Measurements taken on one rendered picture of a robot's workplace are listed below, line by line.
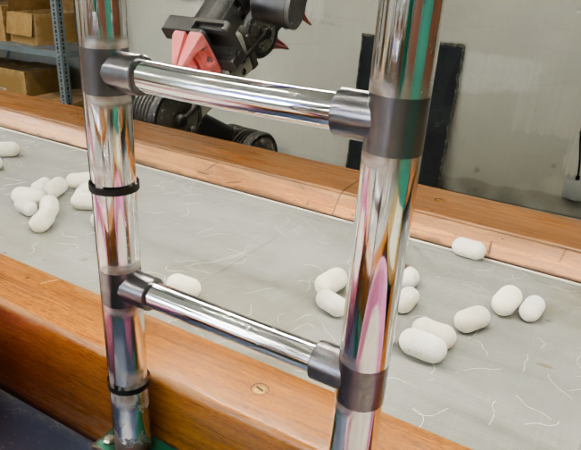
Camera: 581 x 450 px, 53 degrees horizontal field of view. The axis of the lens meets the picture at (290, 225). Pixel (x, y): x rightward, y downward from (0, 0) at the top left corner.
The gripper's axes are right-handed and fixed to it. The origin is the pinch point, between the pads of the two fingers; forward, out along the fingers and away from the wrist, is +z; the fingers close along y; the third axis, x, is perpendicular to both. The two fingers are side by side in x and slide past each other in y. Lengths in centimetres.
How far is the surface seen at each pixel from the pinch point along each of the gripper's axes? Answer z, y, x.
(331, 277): 19.2, 32.0, -3.2
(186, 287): 25.7, 22.2, -8.1
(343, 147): -102, -59, 168
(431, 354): 23.5, 42.8, -5.7
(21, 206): 23.3, -3.5, -6.0
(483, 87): -128, 0, 143
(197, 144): 1.3, -1.3, 10.9
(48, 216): 23.5, 1.5, -6.6
